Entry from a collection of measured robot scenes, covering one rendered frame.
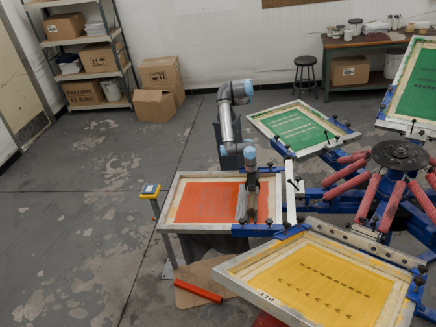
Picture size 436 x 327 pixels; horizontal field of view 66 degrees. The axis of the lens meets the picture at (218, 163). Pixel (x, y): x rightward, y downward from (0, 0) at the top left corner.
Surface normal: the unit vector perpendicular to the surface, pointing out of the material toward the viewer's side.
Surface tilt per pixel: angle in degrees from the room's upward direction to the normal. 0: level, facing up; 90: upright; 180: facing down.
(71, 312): 0
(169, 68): 88
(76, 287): 0
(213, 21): 90
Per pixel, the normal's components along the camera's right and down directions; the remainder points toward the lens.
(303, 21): -0.13, 0.60
